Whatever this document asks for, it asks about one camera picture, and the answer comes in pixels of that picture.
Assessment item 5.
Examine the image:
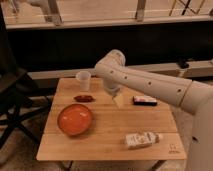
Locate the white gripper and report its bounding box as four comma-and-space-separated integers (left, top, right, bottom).
103, 80, 124, 108

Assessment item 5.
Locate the orange bowl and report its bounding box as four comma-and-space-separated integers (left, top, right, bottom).
57, 104, 93, 136

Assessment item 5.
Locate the black office chair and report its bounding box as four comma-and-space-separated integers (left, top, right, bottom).
0, 5, 51, 149

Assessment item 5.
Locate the clear plastic cup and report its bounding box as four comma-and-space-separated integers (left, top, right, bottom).
76, 71, 91, 91

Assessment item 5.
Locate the white plastic bottle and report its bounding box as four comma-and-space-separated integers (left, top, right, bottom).
125, 132, 163, 149

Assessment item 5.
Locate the wooden folding table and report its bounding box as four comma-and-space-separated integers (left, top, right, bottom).
37, 78, 186, 161

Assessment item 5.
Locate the black and white box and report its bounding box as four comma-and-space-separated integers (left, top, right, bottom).
133, 96, 157, 106

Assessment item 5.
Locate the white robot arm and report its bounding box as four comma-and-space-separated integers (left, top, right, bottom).
95, 50, 213, 171

